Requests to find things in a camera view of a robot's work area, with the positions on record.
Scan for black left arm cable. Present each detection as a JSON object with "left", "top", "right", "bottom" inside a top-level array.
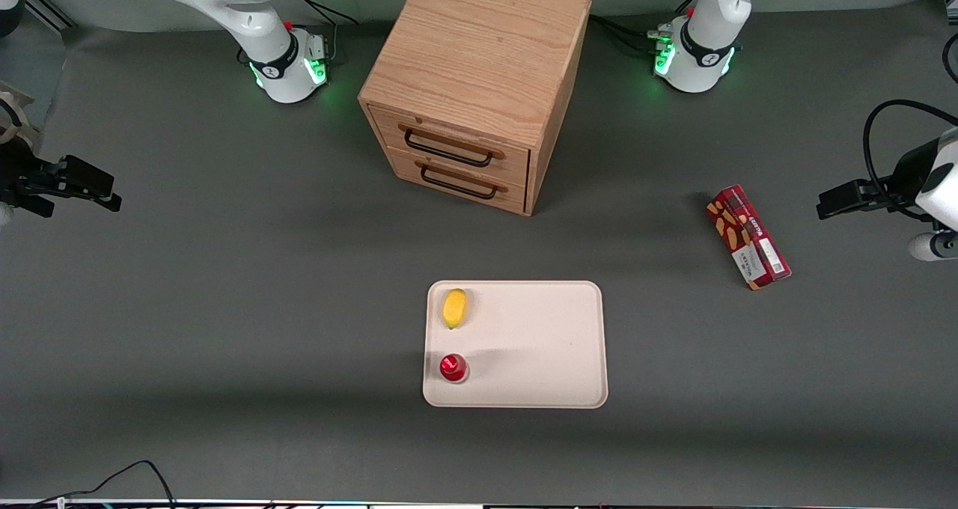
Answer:
[{"left": 863, "top": 100, "right": 958, "bottom": 222}]

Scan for black right base cables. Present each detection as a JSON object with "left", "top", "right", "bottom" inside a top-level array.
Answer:
[{"left": 284, "top": 0, "right": 360, "bottom": 64}]

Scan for wooden drawer front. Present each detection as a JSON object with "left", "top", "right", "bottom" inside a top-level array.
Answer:
[
  {"left": 370, "top": 107, "right": 531, "bottom": 188},
  {"left": 389, "top": 148, "right": 527, "bottom": 214}
]

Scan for wooden two-drawer cabinet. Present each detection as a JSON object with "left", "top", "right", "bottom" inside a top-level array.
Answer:
[{"left": 358, "top": 0, "right": 592, "bottom": 217}]

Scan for red cookie box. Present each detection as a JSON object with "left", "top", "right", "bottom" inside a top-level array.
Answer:
[{"left": 706, "top": 184, "right": 793, "bottom": 291}]

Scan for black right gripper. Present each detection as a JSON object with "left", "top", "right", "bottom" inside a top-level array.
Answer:
[{"left": 0, "top": 144, "right": 122, "bottom": 219}]

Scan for black floor cable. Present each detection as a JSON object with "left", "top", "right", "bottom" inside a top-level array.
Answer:
[{"left": 30, "top": 460, "right": 177, "bottom": 509}]

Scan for beige wrist mount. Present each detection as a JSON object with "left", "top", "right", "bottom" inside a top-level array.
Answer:
[{"left": 0, "top": 82, "right": 42, "bottom": 150}]

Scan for black drawer handle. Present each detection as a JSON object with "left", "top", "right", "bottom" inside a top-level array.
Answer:
[
  {"left": 421, "top": 163, "right": 499, "bottom": 201},
  {"left": 404, "top": 129, "right": 496, "bottom": 168}
]

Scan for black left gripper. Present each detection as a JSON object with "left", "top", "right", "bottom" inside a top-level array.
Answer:
[{"left": 817, "top": 138, "right": 940, "bottom": 220}]

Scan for yellow lemon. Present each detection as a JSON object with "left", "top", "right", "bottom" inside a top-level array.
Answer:
[{"left": 442, "top": 288, "right": 469, "bottom": 330}]

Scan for black left base cables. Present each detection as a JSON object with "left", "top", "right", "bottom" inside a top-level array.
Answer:
[{"left": 590, "top": 0, "right": 697, "bottom": 57}]

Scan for black base cables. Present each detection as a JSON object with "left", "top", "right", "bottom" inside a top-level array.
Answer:
[
  {"left": 590, "top": 0, "right": 697, "bottom": 57},
  {"left": 284, "top": 0, "right": 360, "bottom": 64}
]

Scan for beige plastic tray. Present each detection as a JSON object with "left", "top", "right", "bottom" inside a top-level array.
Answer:
[{"left": 422, "top": 280, "right": 608, "bottom": 409}]

